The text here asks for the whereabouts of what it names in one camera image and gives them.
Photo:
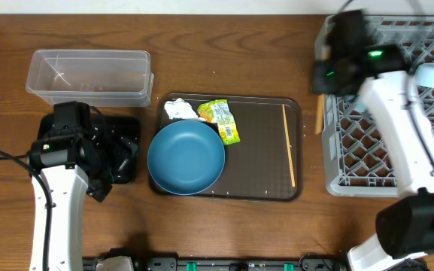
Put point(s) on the dark blue plate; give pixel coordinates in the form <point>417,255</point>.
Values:
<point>186,157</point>

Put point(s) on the light blue cup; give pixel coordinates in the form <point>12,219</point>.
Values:
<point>359,106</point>

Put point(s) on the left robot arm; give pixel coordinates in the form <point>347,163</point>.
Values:
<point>59,199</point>

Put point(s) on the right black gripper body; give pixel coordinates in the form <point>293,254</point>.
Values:
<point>329,78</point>

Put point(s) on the clear plastic bin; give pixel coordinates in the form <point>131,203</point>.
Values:
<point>101,78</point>

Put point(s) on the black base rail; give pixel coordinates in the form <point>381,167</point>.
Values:
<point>173,262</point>

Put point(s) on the crumpled white tissue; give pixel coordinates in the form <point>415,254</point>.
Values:
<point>179,109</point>

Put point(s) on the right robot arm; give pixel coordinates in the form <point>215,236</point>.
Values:
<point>380,75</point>

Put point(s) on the green snack wrapper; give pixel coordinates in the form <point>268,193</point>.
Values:
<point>217,111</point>

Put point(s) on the dark brown serving tray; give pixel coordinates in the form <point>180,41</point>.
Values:
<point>257,167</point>

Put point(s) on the grey dishwasher rack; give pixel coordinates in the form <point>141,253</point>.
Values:
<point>354,156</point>

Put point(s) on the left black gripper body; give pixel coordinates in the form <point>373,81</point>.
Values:
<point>102,179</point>

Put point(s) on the black plastic tray bin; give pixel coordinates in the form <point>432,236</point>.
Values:
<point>40,154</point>

